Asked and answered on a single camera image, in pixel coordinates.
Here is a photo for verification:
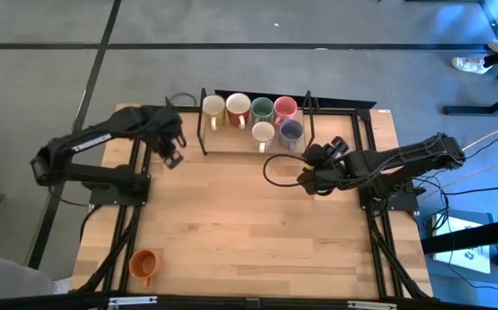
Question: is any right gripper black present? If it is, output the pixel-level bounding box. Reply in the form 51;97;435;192
296;135;353;197

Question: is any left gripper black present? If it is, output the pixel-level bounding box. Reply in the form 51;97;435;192
143;105;188;170

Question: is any purple mug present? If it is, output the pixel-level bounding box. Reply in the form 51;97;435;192
278;118;305;153

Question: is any yellow mug white handle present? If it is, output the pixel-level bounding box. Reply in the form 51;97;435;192
201;93;227;132

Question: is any pink mug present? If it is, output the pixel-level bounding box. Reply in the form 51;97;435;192
272;95;299;126

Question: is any grey diamond patterned mug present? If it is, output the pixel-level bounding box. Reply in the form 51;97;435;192
251;121;277;154

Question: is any red mug white handle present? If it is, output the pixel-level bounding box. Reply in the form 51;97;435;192
225;92;252;130

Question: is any green mug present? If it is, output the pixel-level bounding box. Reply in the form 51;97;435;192
250;96;275;126

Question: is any orange mug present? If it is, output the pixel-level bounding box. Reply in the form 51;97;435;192
128;248;164;290

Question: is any black table foot bar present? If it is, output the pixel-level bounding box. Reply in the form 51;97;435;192
441;84;498;116

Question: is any white box with logo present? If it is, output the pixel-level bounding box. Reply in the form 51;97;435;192
432;212;494;276

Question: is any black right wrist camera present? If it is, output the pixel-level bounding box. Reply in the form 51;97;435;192
302;144;331;167

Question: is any black wire mug rack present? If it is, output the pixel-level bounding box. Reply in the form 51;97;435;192
196;88;321;158

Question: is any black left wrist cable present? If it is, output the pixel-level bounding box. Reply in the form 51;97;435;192
169;92;198;107

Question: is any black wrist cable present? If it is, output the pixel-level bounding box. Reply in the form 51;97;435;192
262;153;314;189
169;92;198;107

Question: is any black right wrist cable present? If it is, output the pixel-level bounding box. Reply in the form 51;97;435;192
262;153;314;189

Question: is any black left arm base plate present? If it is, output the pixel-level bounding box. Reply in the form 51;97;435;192
88;171;152;207

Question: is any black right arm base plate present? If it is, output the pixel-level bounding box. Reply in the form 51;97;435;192
358;189;420;213

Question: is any black aluminium table frame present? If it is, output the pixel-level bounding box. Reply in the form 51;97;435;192
70;102;435;310

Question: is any silver metal bracket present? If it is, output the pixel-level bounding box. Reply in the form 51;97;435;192
108;295;159;307
346;300;398;310

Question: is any black desk frame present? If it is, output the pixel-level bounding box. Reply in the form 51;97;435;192
420;214;498;310

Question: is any beige floor cable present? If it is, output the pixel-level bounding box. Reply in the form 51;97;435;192
420;149;498;202

